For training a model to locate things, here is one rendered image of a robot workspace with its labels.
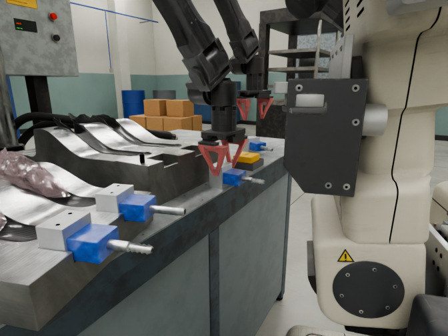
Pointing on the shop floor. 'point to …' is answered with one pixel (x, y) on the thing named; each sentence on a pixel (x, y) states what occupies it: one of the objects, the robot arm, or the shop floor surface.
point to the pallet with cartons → (169, 115)
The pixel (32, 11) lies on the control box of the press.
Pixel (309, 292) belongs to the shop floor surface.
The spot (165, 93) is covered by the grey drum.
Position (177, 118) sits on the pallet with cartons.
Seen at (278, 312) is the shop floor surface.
